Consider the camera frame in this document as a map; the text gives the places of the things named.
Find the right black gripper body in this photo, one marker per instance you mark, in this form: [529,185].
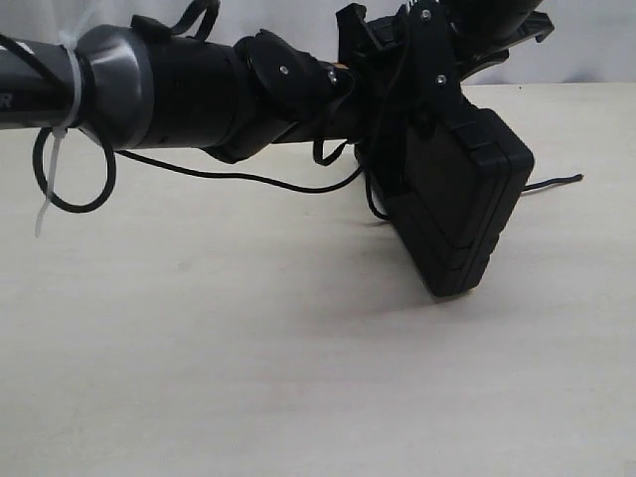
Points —
[482,38]

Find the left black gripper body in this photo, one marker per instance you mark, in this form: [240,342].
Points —
[372,59]

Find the black plastic carrying case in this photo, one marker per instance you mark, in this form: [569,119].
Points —
[450,196]

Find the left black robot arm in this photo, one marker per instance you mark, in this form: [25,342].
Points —
[149,85]

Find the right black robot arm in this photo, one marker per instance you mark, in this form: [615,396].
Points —
[491,4]

